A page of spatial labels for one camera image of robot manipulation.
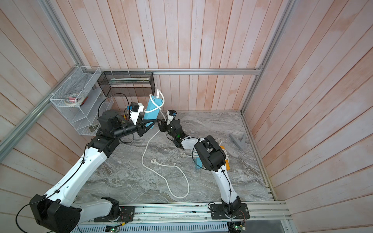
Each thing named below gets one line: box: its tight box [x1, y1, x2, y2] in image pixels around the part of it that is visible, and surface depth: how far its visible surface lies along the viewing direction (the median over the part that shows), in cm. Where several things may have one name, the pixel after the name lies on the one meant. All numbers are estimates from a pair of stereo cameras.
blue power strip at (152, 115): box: [143, 95, 164, 129], surface depth 62 cm
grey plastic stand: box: [229, 133, 246, 150], surface depth 103 cm
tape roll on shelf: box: [64, 92, 85, 106], surface depth 75 cm
